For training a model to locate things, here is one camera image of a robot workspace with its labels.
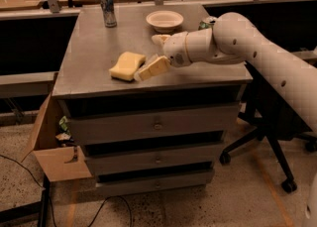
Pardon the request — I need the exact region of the black metal floor stand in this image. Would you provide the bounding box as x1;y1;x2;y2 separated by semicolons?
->
0;175;51;227

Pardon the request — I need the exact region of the silver blue tall can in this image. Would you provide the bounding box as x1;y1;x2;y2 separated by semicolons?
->
100;0;117;28

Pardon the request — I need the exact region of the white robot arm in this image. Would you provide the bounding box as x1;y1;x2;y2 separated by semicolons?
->
134;12;317;132

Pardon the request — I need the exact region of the black floor cable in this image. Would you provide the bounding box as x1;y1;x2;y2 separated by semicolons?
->
0;153;134;227

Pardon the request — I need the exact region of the green soda can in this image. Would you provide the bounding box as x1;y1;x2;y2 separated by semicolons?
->
198;16;217;30

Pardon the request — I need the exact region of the yellow sponge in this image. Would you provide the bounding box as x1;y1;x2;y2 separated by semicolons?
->
109;52;146;81

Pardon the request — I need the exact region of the grey drawer cabinet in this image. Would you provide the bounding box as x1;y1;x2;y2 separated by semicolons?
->
53;6;252;196

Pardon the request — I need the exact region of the open cardboard box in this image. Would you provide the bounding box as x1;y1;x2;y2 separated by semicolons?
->
20;92;94;183

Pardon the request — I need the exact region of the white paper bowl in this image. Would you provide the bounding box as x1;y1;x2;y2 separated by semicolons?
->
146;10;183;34

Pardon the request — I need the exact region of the black office chair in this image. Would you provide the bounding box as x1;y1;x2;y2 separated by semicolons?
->
219;62;316;193

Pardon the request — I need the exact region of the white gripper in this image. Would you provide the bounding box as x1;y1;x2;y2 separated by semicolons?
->
134;32;191;81

